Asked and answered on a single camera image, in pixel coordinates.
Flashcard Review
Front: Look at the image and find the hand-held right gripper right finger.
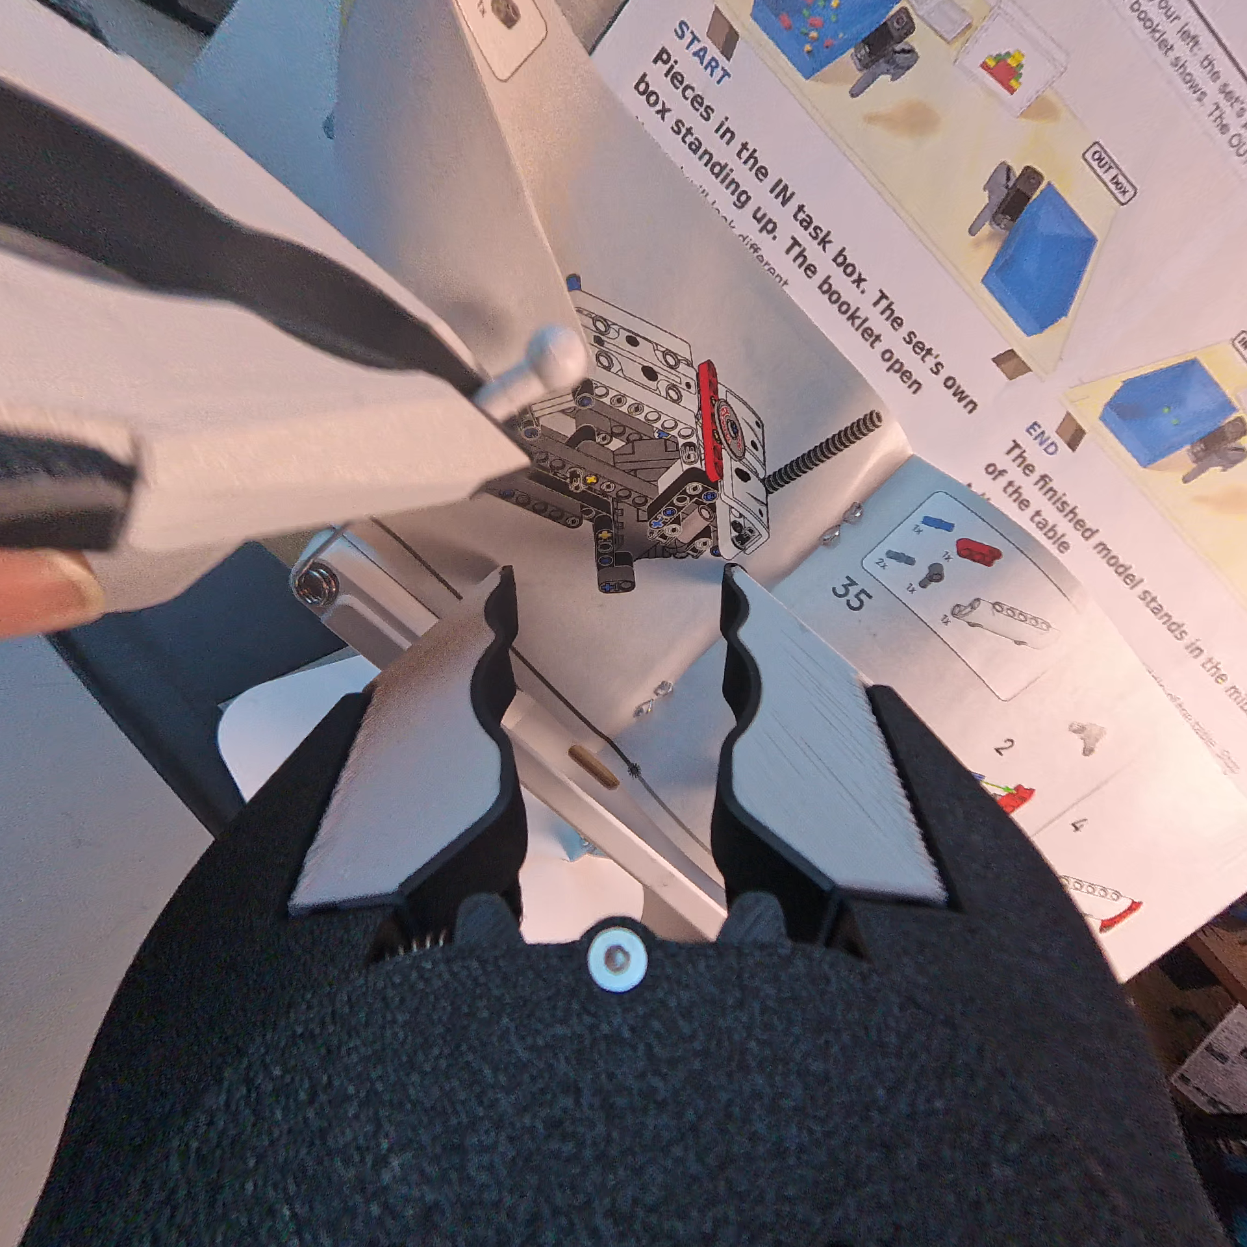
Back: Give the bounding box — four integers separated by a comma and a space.
711, 563, 952, 911

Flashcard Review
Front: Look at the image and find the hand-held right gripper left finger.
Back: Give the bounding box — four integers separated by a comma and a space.
286, 565, 530, 917

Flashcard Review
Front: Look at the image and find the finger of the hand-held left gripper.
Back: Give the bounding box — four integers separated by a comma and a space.
0, 24, 485, 398
0, 228, 536, 610

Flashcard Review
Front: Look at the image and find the grey ball-end pin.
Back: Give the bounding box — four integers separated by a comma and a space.
472, 326, 591, 421

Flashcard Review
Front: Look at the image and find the instruction booklet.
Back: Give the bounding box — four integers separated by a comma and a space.
331, 0, 1247, 980

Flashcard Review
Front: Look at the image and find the grey desk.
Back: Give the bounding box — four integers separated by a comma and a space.
0, 634, 245, 1204

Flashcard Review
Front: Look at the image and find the white book stand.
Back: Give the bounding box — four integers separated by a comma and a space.
214, 521, 742, 941

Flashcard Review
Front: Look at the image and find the white printed paper sheet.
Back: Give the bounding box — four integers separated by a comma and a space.
589, 0, 1247, 705

